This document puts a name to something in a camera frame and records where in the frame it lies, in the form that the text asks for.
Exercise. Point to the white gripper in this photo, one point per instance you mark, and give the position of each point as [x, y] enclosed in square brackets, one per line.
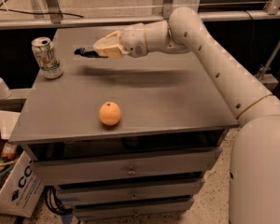
[133, 41]

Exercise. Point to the metal frame rail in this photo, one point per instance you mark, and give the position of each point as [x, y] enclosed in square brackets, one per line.
[117, 21]

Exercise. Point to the white green 7up can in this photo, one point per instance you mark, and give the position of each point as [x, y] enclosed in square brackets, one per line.
[46, 57]

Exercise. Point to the dark blue rxbar wrapper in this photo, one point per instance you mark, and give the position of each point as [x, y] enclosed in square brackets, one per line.
[87, 53]

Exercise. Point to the grey drawer cabinet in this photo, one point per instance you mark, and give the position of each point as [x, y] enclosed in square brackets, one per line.
[153, 160]

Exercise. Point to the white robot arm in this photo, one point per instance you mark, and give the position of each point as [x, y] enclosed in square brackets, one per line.
[255, 157]

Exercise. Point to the orange fruit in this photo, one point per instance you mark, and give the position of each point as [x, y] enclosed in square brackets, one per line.
[110, 114]

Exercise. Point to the white cardboard box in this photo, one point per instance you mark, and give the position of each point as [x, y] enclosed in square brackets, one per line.
[22, 188]

